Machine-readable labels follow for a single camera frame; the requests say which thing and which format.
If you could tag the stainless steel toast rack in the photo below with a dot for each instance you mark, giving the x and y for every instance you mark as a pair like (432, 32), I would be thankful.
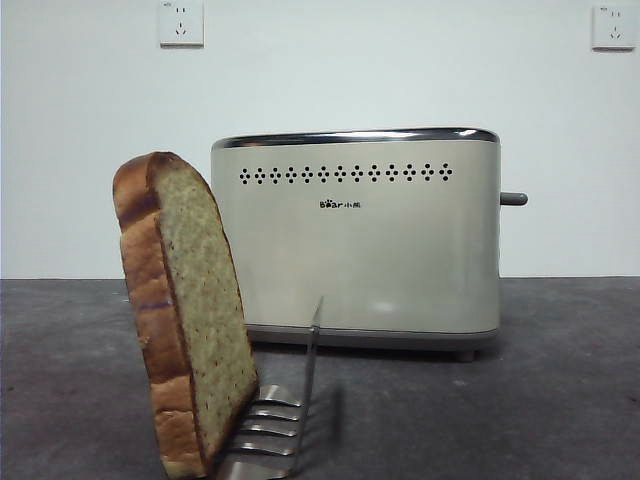
(272, 394)

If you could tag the cream steel toaster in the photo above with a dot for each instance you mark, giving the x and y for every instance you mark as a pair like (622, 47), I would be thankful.
(360, 250)

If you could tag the white wall power outlet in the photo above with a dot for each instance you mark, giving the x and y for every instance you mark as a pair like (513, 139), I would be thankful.
(614, 27)
(181, 22)

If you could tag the grey toaster lever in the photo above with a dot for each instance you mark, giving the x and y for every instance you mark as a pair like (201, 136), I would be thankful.
(515, 199)

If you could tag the brown-crust bread slice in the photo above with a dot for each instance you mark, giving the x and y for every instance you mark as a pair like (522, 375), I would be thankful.
(200, 280)

